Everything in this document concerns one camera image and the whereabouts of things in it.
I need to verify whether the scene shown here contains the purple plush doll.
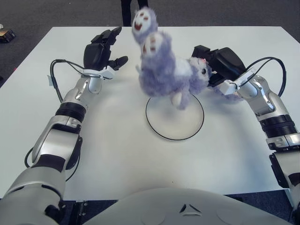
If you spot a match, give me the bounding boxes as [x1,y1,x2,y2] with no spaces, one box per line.
[130,7,243,111]

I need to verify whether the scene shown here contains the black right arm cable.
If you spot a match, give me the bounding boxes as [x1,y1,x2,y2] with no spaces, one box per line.
[247,56,288,97]

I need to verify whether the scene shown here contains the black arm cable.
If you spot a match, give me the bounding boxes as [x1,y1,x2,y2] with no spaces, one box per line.
[24,59,94,182]
[247,56,288,97]

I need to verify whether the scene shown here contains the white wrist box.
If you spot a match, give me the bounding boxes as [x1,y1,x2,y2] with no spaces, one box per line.
[219,67,256,96]
[81,65,116,81]

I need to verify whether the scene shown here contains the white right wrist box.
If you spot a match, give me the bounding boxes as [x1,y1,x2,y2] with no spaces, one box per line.
[219,67,256,96]

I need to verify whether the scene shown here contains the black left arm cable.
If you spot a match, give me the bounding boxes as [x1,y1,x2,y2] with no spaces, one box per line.
[24,59,94,182]

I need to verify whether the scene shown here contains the black metal table hinge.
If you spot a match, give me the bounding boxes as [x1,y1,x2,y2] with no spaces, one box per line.
[71,200,89,222]

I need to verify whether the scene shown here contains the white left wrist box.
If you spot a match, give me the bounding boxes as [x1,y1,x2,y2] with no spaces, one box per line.
[81,65,116,81]

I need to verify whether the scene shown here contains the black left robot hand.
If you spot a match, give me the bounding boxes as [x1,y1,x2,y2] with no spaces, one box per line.
[83,26,129,72]

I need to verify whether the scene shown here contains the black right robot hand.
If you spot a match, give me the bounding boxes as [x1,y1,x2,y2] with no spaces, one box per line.
[190,45,247,88]

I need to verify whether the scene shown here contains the person legs in dark trousers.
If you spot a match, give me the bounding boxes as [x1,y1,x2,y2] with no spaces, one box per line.
[120,0,150,26]

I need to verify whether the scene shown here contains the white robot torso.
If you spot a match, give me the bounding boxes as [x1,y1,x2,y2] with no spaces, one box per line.
[82,186,291,225]

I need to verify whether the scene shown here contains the white plate with black rim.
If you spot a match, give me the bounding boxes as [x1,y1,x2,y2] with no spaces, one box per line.
[145,95,204,141]

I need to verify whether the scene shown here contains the black and yellow floor box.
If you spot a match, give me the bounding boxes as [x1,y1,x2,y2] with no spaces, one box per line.
[0,28,16,44]

